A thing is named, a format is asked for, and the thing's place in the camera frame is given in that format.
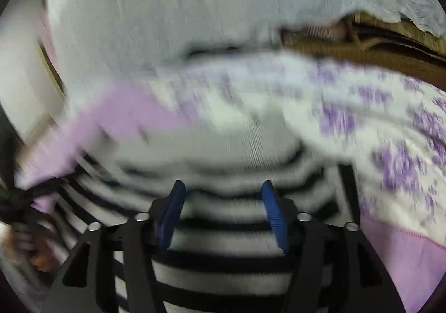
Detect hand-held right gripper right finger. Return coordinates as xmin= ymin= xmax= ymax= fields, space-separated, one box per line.
xmin=261 ymin=180 xmax=406 ymax=313

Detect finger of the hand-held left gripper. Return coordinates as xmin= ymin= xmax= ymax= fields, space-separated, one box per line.
xmin=10 ymin=222 xmax=61 ymax=272
xmin=0 ymin=177 xmax=67 ymax=226

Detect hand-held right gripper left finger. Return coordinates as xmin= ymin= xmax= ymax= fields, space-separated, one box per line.
xmin=42 ymin=180 xmax=188 ymax=313

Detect black grey striped sweater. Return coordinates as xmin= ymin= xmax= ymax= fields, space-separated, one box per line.
xmin=52 ymin=118 xmax=363 ymax=313

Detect purple bedsheet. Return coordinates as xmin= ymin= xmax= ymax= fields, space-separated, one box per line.
xmin=16 ymin=83 xmax=446 ymax=313

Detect white purple floral quilt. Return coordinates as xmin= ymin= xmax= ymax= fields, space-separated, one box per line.
xmin=153 ymin=52 xmax=446 ymax=240

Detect brown folded mats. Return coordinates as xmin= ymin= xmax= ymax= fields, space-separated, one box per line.
xmin=280 ymin=11 xmax=446 ymax=77

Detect white lace mosquito net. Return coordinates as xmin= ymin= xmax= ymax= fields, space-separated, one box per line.
xmin=45 ymin=0 xmax=446 ymax=70

